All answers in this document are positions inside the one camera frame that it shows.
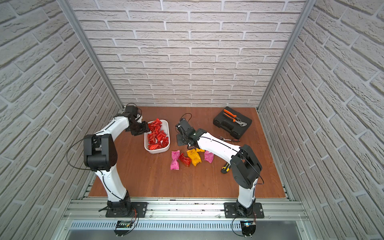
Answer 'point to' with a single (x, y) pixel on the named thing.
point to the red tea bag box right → (151, 138)
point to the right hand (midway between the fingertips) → (183, 137)
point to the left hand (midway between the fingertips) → (148, 127)
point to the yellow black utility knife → (227, 167)
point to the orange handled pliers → (234, 118)
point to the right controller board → (248, 227)
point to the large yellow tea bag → (198, 150)
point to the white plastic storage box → (165, 127)
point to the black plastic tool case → (224, 121)
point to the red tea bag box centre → (161, 136)
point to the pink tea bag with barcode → (208, 156)
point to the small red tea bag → (186, 160)
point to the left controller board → (123, 227)
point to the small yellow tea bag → (194, 156)
